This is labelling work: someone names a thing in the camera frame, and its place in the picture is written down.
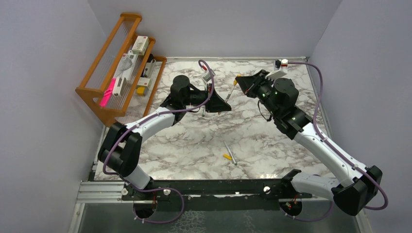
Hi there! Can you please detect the white red small box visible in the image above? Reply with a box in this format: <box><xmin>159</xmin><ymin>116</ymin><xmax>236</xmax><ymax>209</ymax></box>
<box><xmin>137</xmin><ymin>77</ymin><xmax>152</xmax><ymax>89</ymax></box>

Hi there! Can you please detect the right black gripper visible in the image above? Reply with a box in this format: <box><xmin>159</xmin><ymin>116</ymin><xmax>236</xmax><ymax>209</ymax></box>
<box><xmin>237</xmin><ymin>69</ymin><xmax>280</xmax><ymax>117</ymax></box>

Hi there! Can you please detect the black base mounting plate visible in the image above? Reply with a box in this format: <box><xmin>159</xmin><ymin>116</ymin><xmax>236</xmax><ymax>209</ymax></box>
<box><xmin>121</xmin><ymin>179</ymin><xmax>312</xmax><ymax>212</ymax></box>

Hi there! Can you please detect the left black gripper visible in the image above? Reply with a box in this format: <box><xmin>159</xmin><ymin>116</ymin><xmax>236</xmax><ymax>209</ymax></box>
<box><xmin>182</xmin><ymin>83</ymin><xmax>231</xmax><ymax>113</ymax></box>

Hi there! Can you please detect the aluminium rail frame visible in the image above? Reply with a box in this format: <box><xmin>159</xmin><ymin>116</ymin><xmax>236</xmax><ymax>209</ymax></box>
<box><xmin>77</xmin><ymin>176</ymin><xmax>339</xmax><ymax>203</ymax></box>

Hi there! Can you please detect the yellow pen cap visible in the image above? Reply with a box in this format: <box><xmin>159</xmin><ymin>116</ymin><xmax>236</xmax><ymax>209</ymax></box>
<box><xmin>233</xmin><ymin>75</ymin><xmax>241</xmax><ymax>86</ymax></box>
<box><xmin>223</xmin><ymin>154</ymin><xmax>232</xmax><ymax>160</ymax></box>

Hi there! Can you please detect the white box top shelf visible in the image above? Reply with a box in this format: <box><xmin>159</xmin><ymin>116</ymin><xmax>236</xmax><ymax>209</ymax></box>
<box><xmin>132</xmin><ymin>35</ymin><xmax>150</xmax><ymax>55</ymax></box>

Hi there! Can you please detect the white blister pack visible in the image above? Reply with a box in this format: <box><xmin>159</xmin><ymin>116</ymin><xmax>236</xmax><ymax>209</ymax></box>
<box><xmin>113</xmin><ymin>50</ymin><xmax>139</xmax><ymax>81</ymax></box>

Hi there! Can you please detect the white box beside pink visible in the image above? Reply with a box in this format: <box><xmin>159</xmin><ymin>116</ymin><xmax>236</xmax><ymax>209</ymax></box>
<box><xmin>112</xmin><ymin>77</ymin><xmax>127</xmax><ymax>97</ymax></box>

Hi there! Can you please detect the wooden rack shelf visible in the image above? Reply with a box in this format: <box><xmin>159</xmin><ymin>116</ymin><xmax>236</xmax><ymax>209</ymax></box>
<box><xmin>75</xmin><ymin>13</ymin><xmax>167</xmax><ymax>126</ymax></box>

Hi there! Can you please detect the yellow small block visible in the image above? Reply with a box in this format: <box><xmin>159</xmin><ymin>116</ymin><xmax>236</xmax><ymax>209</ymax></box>
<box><xmin>136</xmin><ymin>86</ymin><xmax>148</xmax><ymax>96</ymax></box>

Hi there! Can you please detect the pink highlighter item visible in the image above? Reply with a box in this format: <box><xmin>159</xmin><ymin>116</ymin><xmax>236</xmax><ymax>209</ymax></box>
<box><xmin>100</xmin><ymin>78</ymin><xmax>116</xmax><ymax>107</ymax></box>

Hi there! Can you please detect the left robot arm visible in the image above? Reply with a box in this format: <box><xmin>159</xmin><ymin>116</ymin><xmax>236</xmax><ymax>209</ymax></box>
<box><xmin>98</xmin><ymin>75</ymin><xmax>231</xmax><ymax>200</ymax></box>

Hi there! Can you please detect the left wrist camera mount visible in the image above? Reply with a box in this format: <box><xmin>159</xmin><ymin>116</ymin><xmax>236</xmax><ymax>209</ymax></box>
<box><xmin>201</xmin><ymin>67</ymin><xmax>215</xmax><ymax>92</ymax></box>

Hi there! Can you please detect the white marker orange end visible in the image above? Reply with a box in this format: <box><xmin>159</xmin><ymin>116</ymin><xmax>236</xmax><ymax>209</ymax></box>
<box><xmin>224</xmin><ymin>80</ymin><xmax>237</xmax><ymax>103</ymax></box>

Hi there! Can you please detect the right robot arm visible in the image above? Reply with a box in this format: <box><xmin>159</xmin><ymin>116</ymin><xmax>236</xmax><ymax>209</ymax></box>
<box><xmin>235</xmin><ymin>70</ymin><xmax>382</xmax><ymax>216</ymax></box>

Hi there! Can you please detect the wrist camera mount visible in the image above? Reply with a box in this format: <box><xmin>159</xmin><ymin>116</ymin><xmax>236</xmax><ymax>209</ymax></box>
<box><xmin>265</xmin><ymin>59</ymin><xmax>288</xmax><ymax>81</ymax></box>
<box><xmin>201</xmin><ymin>67</ymin><xmax>215</xmax><ymax>92</ymax></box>

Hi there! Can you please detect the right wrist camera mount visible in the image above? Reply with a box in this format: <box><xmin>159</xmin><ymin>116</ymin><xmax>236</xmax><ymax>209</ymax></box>
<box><xmin>265</xmin><ymin>59</ymin><xmax>288</xmax><ymax>81</ymax></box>

